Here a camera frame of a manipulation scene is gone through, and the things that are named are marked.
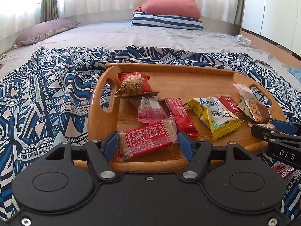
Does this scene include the small red snack bar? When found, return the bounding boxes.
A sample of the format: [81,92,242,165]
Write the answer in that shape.
[164,98,200,139]

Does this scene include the long red snack bar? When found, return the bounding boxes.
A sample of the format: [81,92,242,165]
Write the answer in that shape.
[272,161,300,183]

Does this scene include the red label cracker pack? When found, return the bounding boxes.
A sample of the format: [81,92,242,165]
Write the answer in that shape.
[117,117,178,162]

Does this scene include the brown peanut snack pack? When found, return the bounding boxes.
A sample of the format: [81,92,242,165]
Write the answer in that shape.
[238,99,271,124]

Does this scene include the yellow Americ snack pack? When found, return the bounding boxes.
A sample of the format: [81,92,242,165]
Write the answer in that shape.
[185,96,242,140]

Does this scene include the red Biscoff biscuit pack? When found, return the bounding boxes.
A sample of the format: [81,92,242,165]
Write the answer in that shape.
[216,94,243,119]

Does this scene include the clear cracker packet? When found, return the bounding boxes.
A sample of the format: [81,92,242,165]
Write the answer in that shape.
[232,83,257,101]

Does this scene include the pink clear snack packet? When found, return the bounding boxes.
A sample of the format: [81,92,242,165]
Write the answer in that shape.
[137,96,168,124]

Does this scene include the red gold nut bag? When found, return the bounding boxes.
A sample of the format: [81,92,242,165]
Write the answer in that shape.
[114,71,159,98]

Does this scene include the wooden serving tray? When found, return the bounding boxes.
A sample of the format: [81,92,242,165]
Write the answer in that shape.
[87,63,286,172]

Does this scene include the blue cloth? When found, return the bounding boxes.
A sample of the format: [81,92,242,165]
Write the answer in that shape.
[288,66,301,83]

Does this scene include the blue patterned blanket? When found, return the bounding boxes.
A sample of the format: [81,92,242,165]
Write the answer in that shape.
[1,45,300,220]

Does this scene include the crumpled white tissue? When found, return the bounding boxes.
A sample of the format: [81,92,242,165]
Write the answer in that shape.
[236,34,252,44]

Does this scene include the grey bed sheet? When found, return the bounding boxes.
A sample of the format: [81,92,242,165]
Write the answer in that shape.
[1,22,300,89]

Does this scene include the white wardrobe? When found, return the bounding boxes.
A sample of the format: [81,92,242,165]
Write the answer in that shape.
[242,0,300,55]

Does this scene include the purple pillow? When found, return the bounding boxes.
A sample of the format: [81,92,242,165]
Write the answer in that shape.
[13,18,80,49]

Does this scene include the blue white striped pillow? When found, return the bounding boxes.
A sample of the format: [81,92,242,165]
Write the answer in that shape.
[131,12,204,30]

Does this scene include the red pillow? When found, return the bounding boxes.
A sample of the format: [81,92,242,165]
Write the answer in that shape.
[134,0,201,19]

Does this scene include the green drape curtain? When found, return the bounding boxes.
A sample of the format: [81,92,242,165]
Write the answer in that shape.
[40,0,59,22]

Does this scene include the wooden bed frame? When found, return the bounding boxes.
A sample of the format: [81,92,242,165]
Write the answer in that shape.
[240,29,300,68]

